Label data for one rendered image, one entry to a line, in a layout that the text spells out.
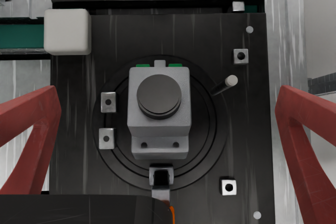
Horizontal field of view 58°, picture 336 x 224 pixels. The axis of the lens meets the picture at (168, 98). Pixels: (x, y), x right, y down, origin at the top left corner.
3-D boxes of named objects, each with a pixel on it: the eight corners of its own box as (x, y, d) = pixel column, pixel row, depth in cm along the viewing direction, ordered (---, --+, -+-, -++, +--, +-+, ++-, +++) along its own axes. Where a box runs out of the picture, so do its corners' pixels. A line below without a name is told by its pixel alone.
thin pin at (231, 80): (217, 95, 31) (238, 85, 22) (210, 95, 31) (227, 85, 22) (217, 87, 31) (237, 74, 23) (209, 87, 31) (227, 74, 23)
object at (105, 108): (118, 112, 31) (116, 112, 29) (103, 113, 31) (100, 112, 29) (118, 93, 31) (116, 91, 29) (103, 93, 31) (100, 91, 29)
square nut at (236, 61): (246, 65, 33) (248, 63, 32) (231, 65, 33) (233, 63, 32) (245, 50, 33) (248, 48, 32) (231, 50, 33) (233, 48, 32)
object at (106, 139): (116, 147, 30) (114, 149, 29) (101, 148, 30) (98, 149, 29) (116, 127, 31) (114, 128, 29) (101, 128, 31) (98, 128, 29)
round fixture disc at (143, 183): (227, 186, 32) (232, 191, 30) (95, 189, 32) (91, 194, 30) (223, 56, 33) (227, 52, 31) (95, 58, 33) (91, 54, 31)
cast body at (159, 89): (186, 159, 25) (194, 141, 19) (134, 160, 25) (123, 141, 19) (183, 69, 28) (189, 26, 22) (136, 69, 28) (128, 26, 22)
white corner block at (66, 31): (95, 58, 35) (86, 50, 31) (56, 59, 35) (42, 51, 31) (95, 19, 36) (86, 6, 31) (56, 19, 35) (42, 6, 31)
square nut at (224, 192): (234, 193, 32) (237, 195, 31) (219, 193, 32) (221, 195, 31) (234, 177, 32) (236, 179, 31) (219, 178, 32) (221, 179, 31)
